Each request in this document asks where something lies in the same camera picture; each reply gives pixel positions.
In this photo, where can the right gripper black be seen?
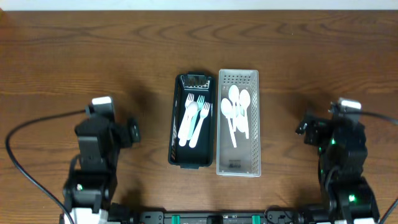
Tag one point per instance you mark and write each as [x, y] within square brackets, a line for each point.
[304, 126]

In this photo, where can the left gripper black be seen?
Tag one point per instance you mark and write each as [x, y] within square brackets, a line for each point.
[132, 132]

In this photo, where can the white plastic fork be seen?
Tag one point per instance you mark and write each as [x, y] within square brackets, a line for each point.
[192, 109]
[203, 114]
[189, 99]

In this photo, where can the white plastic spoon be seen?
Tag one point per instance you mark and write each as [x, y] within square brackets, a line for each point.
[240, 120]
[233, 94]
[244, 101]
[226, 109]

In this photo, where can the clear white perforated basket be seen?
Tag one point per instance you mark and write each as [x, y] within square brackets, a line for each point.
[245, 159]

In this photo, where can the mint green plastic fork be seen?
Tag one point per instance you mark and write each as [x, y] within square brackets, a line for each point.
[200, 102]

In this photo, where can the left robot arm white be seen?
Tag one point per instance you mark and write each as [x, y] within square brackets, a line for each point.
[92, 178]

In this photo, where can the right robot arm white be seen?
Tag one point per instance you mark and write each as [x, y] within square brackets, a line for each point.
[346, 194]

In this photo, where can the dark green plastic basket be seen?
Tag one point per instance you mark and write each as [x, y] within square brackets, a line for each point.
[198, 84]

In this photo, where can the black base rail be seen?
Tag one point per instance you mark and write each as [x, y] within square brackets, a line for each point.
[124, 215]

